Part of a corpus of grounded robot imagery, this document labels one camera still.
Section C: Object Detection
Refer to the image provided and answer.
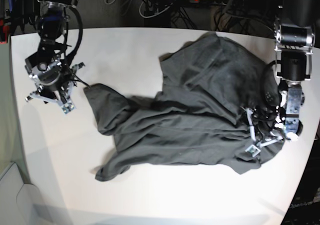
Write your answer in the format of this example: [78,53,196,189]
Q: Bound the white cable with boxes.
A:
[138,0,173,19]

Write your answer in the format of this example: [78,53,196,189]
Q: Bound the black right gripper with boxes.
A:
[37,70,75,103]

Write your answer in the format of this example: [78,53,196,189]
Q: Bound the grey tray corner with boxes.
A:
[0,162,48,225]

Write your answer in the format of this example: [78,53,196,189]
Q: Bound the blue tool handle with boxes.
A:
[7,0,15,18]

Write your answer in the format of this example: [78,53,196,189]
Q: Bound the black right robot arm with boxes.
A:
[25,0,83,106]

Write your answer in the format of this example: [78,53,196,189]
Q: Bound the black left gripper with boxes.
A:
[251,108,285,139]

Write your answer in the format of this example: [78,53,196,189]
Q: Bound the red clamp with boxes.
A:
[0,18,10,44]

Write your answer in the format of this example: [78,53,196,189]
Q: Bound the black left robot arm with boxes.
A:
[247,0,320,147]

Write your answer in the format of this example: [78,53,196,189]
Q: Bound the dark grey t-shirt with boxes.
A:
[83,33,284,182]

